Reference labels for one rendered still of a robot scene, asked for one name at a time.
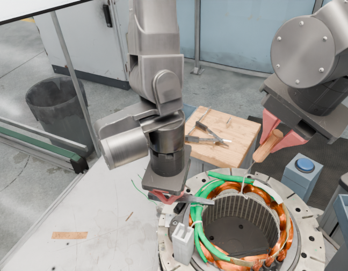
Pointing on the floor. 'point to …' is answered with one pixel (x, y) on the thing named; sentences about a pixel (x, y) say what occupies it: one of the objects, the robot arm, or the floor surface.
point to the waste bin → (70, 129)
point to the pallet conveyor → (54, 151)
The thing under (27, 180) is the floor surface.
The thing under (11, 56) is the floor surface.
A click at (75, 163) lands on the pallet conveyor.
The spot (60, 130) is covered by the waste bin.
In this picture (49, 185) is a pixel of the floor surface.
